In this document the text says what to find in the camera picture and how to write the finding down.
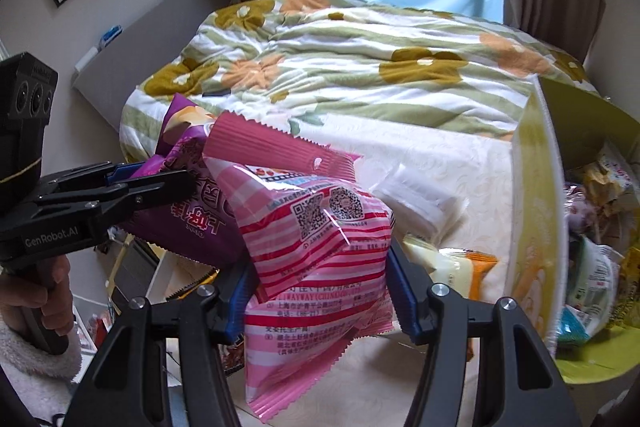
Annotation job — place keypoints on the gold pillows chocolate snack bag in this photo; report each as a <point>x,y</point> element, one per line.
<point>625,312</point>

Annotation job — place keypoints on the yellow orange snack packet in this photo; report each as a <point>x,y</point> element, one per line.
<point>461,269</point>

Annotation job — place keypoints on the purple snack bag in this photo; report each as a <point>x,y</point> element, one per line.
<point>200,227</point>

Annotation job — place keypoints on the floral striped duvet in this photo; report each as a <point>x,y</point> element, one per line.
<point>290,63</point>

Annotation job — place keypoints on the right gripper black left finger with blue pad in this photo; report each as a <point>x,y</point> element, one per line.
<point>126,382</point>

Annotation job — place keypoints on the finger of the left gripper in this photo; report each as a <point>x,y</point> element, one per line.
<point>123,197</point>
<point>124,172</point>

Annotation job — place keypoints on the pink striped snack bag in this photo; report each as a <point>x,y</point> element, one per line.
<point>318,243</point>

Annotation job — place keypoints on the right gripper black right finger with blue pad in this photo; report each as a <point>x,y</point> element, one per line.
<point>518,381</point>

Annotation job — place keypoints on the white blue snack bag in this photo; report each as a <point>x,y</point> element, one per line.
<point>591,291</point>

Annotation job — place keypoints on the grey padded headboard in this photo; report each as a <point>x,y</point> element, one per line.
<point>143,47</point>

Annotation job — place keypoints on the clear plastic wrapped packet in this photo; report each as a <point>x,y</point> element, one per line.
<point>420,206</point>

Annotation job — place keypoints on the grey-green corn snack bag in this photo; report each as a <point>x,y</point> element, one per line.
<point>609,182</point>

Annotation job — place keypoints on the person's left hand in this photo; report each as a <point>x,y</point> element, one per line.
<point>55,305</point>

